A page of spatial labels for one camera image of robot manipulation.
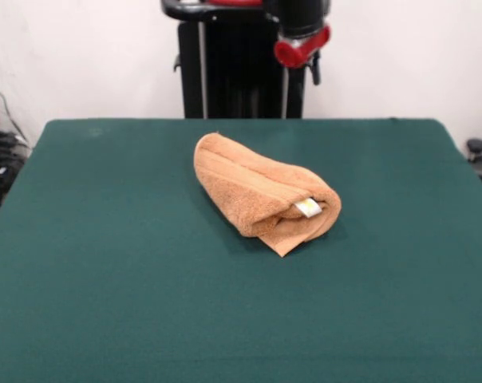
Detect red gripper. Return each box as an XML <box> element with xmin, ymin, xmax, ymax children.
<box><xmin>274</xmin><ymin>26</ymin><xmax>332</xmax><ymax>85</ymax></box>

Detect grey wall cables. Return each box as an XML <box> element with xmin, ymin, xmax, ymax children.
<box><xmin>0</xmin><ymin>73</ymin><xmax>30</xmax><ymax>144</ymax></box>

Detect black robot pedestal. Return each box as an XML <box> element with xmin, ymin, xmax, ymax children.
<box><xmin>160</xmin><ymin>0</ymin><xmax>314</xmax><ymax>120</ymax></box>

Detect orange terry towel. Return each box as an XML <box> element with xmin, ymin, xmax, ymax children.
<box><xmin>193</xmin><ymin>131</ymin><xmax>342</xmax><ymax>259</ymax></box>

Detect dark green table cloth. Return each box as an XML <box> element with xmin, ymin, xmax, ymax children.
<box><xmin>0</xmin><ymin>117</ymin><xmax>482</xmax><ymax>383</ymax></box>

